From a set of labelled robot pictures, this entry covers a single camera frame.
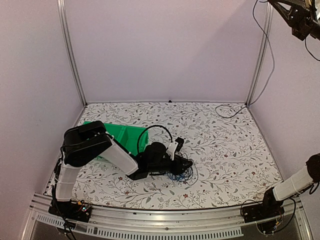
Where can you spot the left aluminium corner post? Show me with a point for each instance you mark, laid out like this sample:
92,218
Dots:
61,7

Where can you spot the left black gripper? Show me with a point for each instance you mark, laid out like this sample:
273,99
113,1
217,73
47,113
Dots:
178,163

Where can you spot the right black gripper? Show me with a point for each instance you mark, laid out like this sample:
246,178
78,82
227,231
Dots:
300,16

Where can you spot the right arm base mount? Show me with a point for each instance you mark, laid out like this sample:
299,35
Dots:
271,211

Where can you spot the green plastic divided bin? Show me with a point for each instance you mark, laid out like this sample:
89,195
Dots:
118,144

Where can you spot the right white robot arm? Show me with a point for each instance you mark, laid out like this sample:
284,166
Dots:
298,182

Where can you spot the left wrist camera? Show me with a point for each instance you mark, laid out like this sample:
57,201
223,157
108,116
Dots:
174,147

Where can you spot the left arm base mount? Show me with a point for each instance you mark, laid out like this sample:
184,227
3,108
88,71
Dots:
78,211

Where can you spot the aluminium front rail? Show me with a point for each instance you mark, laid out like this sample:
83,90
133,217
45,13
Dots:
110,223

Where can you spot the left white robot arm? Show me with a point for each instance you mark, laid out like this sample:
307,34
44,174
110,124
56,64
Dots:
66,171

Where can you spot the floral patterned table mat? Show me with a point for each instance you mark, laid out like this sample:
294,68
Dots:
231,161

